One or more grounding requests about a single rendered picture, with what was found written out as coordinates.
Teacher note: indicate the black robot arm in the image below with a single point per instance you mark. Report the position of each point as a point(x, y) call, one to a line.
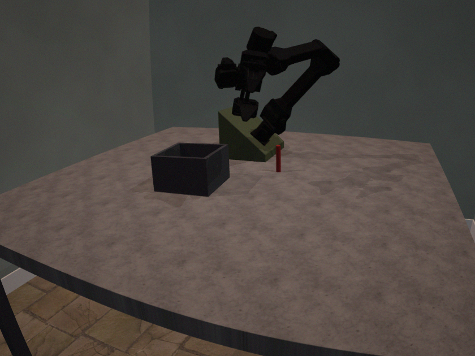
point(277, 111)

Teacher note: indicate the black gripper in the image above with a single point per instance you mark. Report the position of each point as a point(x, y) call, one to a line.
point(253, 66)

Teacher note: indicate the red peg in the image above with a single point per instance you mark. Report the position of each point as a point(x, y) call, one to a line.
point(278, 159)

